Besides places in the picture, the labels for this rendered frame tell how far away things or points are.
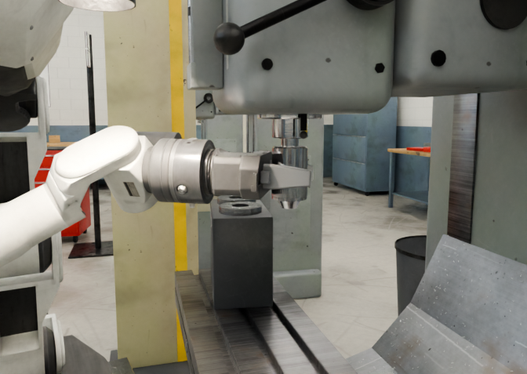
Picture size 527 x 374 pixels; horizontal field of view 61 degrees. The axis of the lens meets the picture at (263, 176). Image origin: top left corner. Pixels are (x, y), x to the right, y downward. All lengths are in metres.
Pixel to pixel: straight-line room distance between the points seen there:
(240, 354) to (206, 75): 0.45
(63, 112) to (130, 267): 7.45
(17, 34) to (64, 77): 8.86
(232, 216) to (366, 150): 6.99
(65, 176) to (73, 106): 9.04
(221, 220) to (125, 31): 1.57
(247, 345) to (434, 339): 0.32
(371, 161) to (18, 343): 7.02
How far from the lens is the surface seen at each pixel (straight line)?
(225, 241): 0.89
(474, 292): 0.84
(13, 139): 1.14
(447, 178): 0.92
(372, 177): 7.92
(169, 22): 2.33
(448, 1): 0.57
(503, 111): 0.82
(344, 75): 0.51
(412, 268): 2.47
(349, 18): 0.52
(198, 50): 0.55
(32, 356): 1.33
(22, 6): 0.82
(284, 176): 0.56
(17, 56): 0.86
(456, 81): 0.57
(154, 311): 2.48
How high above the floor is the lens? 1.30
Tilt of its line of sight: 7 degrees down
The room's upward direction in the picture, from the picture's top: straight up
